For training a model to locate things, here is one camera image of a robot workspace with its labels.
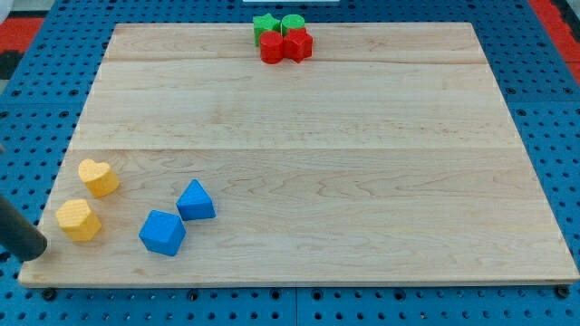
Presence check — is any yellow heart block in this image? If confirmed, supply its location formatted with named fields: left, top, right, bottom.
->
left=78, top=158, right=120, bottom=197

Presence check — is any yellow hexagon block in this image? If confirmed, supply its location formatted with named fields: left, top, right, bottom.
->
left=55, top=199, right=102, bottom=242

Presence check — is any wooden board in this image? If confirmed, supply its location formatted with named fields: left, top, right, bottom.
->
left=19, top=23, right=579, bottom=288

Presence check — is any blue triangle block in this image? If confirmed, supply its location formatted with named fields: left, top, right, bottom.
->
left=176, top=179, right=216, bottom=221

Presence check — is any red star block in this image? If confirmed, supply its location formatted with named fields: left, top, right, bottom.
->
left=283, top=27, right=314, bottom=62

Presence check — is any red cylinder block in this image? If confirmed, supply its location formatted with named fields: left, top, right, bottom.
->
left=259, top=31, right=284, bottom=64

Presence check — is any green cylinder block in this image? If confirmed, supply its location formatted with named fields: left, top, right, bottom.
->
left=281, top=14, right=305, bottom=36

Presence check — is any green star block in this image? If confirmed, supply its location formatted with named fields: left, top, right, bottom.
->
left=252, top=13, right=281, bottom=46

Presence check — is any blue cube block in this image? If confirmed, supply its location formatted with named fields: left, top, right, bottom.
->
left=139, top=210, right=187, bottom=256

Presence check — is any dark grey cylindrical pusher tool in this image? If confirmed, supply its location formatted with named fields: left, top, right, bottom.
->
left=1, top=197, right=48, bottom=262

